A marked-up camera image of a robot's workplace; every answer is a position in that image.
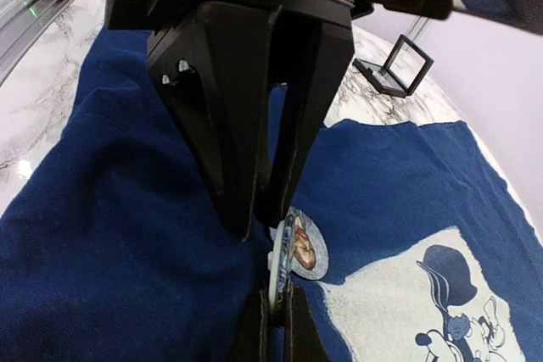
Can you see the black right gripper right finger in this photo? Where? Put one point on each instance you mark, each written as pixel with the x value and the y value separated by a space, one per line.
pixel 302 341

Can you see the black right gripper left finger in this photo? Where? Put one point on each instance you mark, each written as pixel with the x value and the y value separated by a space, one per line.
pixel 251 340

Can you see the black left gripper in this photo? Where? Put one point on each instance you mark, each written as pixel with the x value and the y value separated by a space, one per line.
pixel 210 69

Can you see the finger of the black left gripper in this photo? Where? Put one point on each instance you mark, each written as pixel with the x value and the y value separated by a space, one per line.
pixel 310 56

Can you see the round blue brooch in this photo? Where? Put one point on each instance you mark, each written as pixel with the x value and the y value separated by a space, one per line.
pixel 310 255

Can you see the navy blue printed t-shirt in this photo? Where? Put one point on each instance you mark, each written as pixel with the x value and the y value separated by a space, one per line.
pixel 112 251

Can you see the black open case far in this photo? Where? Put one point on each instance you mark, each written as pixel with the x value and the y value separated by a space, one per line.
pixel 387 79

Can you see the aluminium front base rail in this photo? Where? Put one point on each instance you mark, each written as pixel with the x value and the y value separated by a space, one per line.
pixel 22 23

